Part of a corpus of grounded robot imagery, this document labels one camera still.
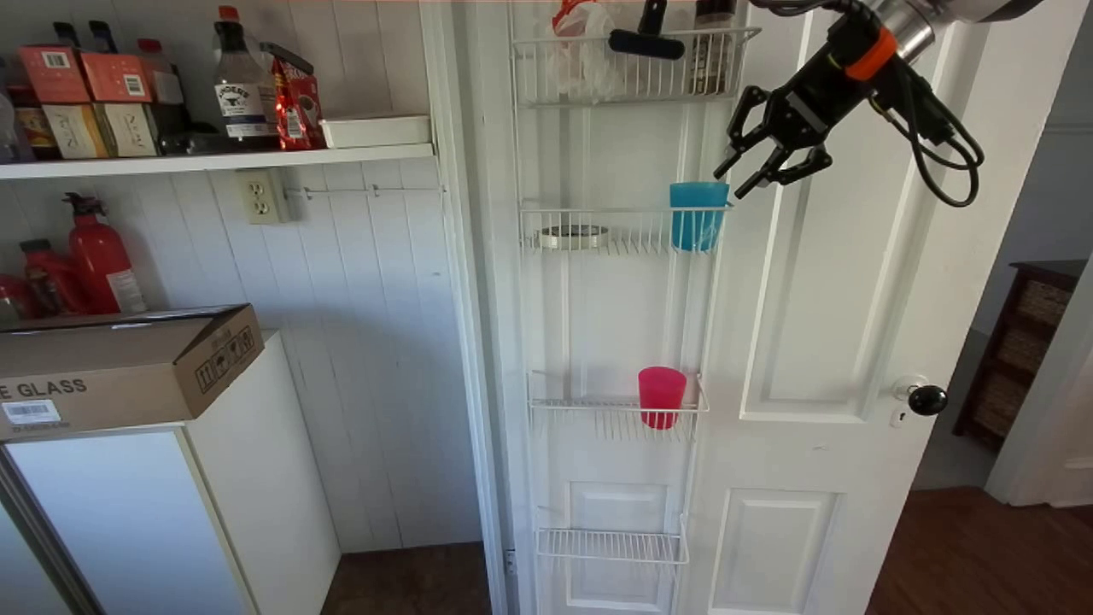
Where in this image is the white mini fridge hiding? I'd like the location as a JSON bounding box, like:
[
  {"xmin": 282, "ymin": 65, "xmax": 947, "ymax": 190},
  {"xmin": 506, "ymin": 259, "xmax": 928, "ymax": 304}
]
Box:
[{"xmin": 0, "ymin": 334, "xmax": 346, "ymax": 615}]

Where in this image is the dark wooden drawer unit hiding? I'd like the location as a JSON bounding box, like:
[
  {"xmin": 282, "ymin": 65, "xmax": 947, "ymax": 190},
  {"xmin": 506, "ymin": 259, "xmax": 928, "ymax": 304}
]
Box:
[{"xmin": 954, "ymin": 264, "xmax": 1080, "ymax": 455}]

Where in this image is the cream wall outlet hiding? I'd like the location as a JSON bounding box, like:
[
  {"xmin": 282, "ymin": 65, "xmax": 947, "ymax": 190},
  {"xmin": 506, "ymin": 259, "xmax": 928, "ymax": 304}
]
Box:
[{"xmin": 236, "ymin": 168, "xmax": 290, "ymax": 229}]

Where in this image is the red bottle on fridge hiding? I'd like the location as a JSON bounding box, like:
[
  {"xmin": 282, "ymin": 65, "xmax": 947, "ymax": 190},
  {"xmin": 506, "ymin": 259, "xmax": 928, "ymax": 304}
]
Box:
[{"xmin": 61, "ymin": 190, "xmax": 152, "ymax": 319}]

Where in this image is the black looped gripper cable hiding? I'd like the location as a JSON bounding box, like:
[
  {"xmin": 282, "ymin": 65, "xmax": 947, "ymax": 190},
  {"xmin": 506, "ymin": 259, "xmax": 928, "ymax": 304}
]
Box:
[{"xmin": 872, "ymin": 54, "xmax": 992, "ymax": 212}]

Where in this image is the orange cable strap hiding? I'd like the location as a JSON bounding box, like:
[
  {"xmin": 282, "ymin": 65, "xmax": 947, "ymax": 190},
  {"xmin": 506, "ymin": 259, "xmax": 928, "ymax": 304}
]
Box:
[{"xmin": 839, "ymin": 29, "xmax": 905, "ymax": 85}]

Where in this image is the small red fire extinguisher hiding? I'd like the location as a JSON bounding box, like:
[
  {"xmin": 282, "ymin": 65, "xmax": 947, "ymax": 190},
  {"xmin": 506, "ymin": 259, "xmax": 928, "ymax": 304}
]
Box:
[{"xmin": 17, "ymin": 235, "xmax": 88, "ymax": 321}]

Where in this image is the brown cardboard box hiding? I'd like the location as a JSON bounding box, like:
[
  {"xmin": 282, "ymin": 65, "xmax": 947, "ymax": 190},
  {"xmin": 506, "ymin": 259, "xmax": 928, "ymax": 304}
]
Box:
[{"xmin": 0, "ymin": 300, "xmax": 269, "ymax": 448}]

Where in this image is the clear bottle white label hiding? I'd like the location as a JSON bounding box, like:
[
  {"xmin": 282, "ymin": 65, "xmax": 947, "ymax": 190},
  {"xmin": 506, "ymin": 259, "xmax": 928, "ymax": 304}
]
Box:
[{"xmin": 213, "ymin": 5, "xmax": 275, "ymax": 146}]

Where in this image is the dark bottle red cap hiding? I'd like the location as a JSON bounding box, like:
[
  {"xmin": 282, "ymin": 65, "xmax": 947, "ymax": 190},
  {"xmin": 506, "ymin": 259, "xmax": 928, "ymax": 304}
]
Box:
[{"xmin": 132, "ymin": 39, "xmax": 191, "ymax": 149}]

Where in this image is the white wall shelf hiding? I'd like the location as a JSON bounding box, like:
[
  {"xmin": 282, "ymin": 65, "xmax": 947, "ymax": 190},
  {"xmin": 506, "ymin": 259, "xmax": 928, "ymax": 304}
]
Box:
[{"xmin": 0, "ymin": 139, "xmax": 440, "ymax": 184}]

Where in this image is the white panelled door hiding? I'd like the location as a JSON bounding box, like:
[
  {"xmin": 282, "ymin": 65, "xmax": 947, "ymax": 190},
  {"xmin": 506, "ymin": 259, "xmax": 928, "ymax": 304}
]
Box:
[{"xmin": 454, "ymin": 0, "xmax": 1093, "ymax": 615}]

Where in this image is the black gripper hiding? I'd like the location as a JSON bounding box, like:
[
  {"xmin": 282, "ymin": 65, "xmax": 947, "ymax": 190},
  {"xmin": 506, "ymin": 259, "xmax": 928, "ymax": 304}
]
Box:
[{"xmin": 714, "ymin": 46, "xmax": 877, "ymax": 206}]

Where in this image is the black handled brush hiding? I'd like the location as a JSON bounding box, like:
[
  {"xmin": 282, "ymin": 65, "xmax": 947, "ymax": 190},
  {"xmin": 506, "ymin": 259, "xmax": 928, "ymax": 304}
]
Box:
[{"xmin": 603, "ymin": 0, "xmax": 691, "ymax": 65}]

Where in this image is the blue plastic cup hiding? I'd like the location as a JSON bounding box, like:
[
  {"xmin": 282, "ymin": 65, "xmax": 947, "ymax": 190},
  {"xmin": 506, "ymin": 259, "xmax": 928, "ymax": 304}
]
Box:
[{"xmin": 666, "ymin": 182, "xmax": 731, "ymax": 258}]

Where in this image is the orange and tan carton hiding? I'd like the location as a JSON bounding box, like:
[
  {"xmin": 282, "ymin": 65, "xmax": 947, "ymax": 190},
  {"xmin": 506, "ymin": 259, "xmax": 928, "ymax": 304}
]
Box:
[
  {"xmin": 80, "ymin": 48, "xmax": 159, "ymax": 161},
  {"xmin": 12, "ymin": 46, "xmax": 114, "ymax": 161}
]

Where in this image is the black round door knob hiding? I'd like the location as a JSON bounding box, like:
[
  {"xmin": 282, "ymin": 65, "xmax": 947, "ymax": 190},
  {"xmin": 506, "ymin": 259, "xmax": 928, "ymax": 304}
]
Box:
[{"xmin": 905, "ymin": 382, "xmax": 954, "ymax": 421}]

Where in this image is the red snack bag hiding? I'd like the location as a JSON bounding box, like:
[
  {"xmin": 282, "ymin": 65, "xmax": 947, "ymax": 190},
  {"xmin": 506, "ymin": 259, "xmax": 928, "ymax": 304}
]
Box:
[{"xmin": 263, "ymin": 46, "xmax": 327, "ymax": 153}]

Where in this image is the pink plastic cup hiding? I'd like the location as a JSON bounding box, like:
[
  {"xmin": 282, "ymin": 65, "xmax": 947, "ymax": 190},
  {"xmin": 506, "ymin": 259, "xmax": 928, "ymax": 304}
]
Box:
[{"xmin": 636, "ymin": 362, "xmax": 691, "ymax": 434}]

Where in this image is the white plastic bag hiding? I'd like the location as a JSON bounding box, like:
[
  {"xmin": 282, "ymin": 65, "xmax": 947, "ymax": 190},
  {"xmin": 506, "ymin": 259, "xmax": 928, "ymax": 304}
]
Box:
[{"xmin": 549, "ymin": 0, "xmax": 619, "ymax": 104}]

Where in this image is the dark sauce bottle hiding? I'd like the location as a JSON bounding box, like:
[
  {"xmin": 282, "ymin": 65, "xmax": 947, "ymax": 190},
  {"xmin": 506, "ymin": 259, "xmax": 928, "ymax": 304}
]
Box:
[
  {"xmin": 86, "ymin": 17, "xmax": 119, "ymax": 57},
  {"xmin": 48, "ymin": 17, "xmax": 86, "ymax": 54}
]

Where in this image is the white flat box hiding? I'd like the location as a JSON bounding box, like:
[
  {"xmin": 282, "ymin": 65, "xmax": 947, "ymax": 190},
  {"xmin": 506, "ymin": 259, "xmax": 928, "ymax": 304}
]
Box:
[{"xmin": 316, "ymin": 114, "xmax": 432, "ymax": 153}]

